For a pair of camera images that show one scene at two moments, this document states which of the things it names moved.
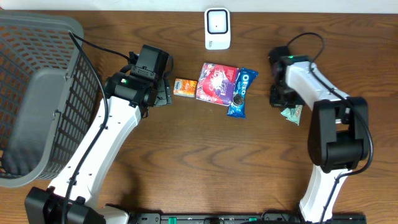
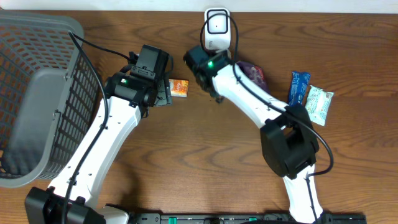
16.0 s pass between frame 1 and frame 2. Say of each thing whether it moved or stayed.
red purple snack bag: moved
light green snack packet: moved
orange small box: moved
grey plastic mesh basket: stayed
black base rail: stayed
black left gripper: stayed
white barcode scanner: stayed
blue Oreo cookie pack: moved
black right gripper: moved
